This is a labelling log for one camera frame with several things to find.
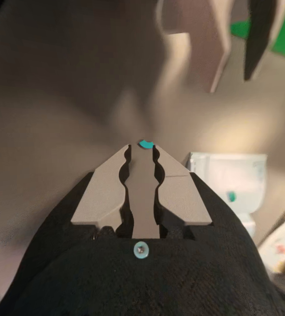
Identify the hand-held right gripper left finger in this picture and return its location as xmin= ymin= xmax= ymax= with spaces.
xmin=70 ymin=144 xmax=134 ymax=239

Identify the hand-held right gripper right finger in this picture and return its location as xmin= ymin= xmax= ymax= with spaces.
xmin=152 ymin=145 xmax=213 ymax=232

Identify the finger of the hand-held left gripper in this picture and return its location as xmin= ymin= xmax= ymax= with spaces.
xmin=157 ymin=0 xmax=250 ymax=93
xmin=244 ymin=0 xmax=285 ymax=80

